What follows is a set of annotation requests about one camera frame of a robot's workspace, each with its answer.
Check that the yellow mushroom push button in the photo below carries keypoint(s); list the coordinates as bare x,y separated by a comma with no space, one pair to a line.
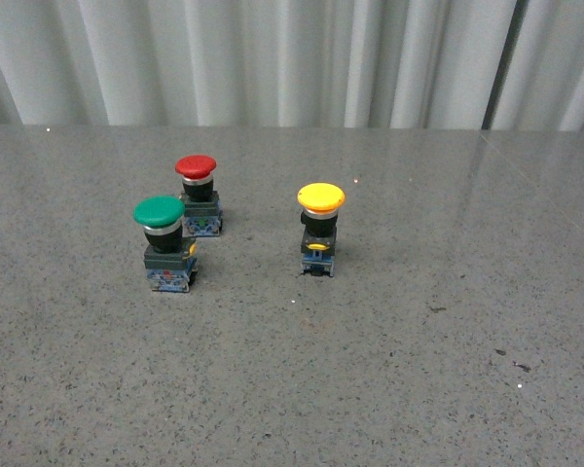
321,202

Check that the red mushroom push button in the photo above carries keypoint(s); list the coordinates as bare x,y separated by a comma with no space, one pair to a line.
203,212

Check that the green mushroom push button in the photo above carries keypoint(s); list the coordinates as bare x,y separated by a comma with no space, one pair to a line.
170,258

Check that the white pleated curtain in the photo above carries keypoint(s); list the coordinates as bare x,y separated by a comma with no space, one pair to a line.
400,64

